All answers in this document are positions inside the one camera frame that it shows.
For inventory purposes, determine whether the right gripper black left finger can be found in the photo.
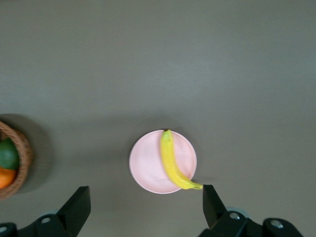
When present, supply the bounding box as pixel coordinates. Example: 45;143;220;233
17;186;91;237

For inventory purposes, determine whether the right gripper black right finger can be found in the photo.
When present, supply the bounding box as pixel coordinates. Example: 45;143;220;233
198;184;264;237

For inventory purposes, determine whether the yellow banana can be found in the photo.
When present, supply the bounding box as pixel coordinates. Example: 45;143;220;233
160;128;204;191

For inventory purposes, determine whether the brown wicker basket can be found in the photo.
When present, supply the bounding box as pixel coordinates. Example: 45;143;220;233
0;120;34;200

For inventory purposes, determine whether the orange fruit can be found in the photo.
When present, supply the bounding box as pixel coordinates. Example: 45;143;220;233
0;167;18;190

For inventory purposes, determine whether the pink plate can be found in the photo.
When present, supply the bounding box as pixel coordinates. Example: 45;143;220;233
128;130;198;195

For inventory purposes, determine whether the green avocado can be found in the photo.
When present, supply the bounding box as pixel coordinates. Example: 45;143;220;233
0;138;20;170

